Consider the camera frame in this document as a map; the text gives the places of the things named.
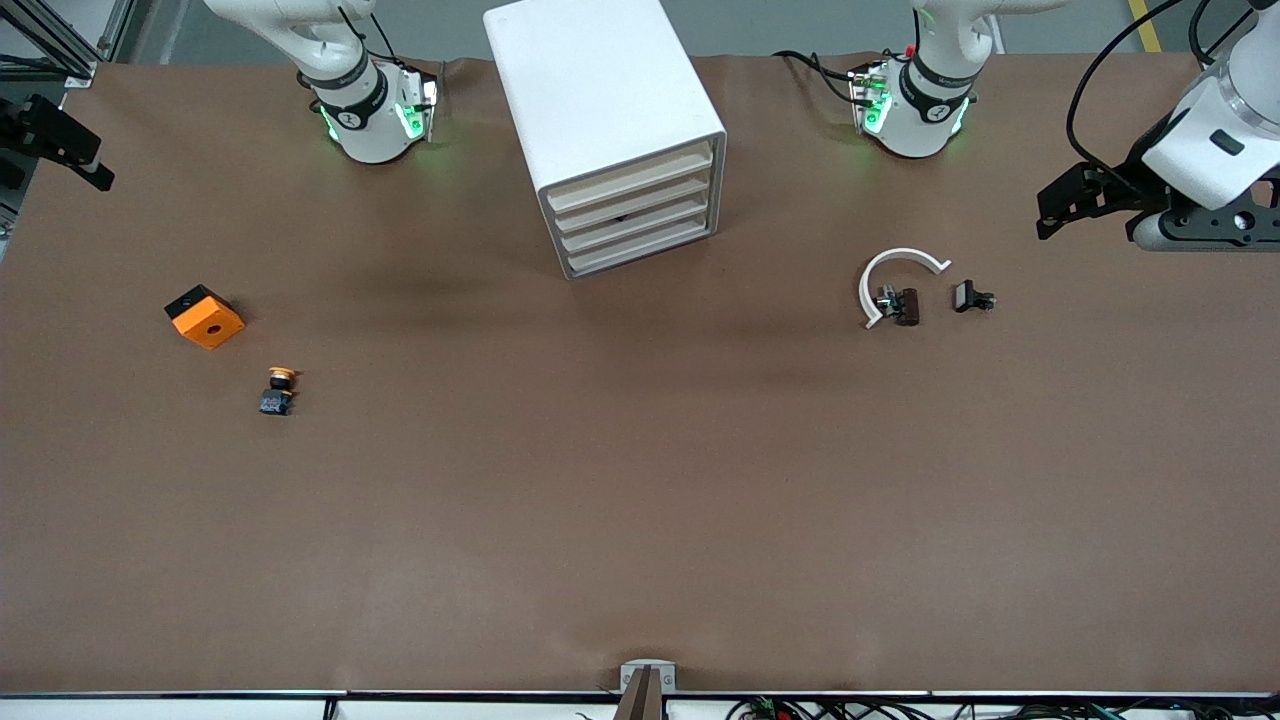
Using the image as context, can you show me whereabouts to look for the small brown electrical component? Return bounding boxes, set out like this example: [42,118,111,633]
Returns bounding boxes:
[876,286,923,328]

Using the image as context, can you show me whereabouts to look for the orange box with black side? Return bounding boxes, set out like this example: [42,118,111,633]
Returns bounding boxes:
[164,284,247,351]

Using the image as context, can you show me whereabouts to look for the white curved plastic arc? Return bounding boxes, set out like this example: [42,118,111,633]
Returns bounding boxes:
[858,246,953,331]

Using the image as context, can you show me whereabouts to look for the aluminium frame profile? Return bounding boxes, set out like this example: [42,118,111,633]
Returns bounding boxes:
[0,0,136,91]

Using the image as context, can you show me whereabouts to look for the black base cable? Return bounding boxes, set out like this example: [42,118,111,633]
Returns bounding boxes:
[772,48,866,106]

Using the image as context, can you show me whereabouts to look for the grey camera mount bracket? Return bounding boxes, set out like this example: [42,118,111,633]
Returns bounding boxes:
[615,658,678,720]

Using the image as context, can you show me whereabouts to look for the black metal table rail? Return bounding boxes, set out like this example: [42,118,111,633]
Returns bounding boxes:
[0,688,1280,701]

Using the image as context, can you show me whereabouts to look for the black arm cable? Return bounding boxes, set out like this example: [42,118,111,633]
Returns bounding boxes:
[1188,0,1256,66]
[1065,0,1191,176]

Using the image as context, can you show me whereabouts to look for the yellow push button switch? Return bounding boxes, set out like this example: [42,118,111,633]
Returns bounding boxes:
[258,366,301,418]

